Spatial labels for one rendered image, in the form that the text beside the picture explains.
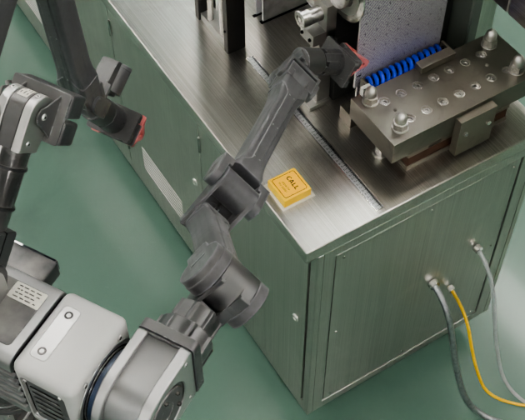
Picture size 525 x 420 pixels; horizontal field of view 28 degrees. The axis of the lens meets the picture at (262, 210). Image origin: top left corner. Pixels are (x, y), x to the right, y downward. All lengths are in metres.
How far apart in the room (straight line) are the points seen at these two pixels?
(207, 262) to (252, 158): 0.47
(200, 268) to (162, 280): 1.81
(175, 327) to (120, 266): 1.88
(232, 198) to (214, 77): 0.75
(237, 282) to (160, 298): 1.77
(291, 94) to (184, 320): 0.74
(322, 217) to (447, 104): 0.37
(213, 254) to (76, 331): 0.21
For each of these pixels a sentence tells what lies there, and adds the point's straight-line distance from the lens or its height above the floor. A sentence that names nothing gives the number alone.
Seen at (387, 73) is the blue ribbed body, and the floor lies 1.04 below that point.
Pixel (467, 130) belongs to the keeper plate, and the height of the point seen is 0.99.
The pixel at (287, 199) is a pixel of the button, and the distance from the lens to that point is 2.24.
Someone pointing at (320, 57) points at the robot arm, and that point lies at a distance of 2.17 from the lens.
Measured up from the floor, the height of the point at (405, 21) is 1.15.
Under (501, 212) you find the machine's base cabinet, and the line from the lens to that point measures 2.66.
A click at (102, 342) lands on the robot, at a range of 1.37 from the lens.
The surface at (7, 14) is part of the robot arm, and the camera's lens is 1.67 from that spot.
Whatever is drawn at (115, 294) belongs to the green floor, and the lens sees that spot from 3.23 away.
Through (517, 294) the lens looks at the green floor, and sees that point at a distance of 3.29.
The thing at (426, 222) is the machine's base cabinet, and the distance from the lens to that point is 2.43.
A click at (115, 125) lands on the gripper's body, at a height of 1.15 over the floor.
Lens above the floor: 2.71
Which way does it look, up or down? 53 degrees down
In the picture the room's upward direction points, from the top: straight up
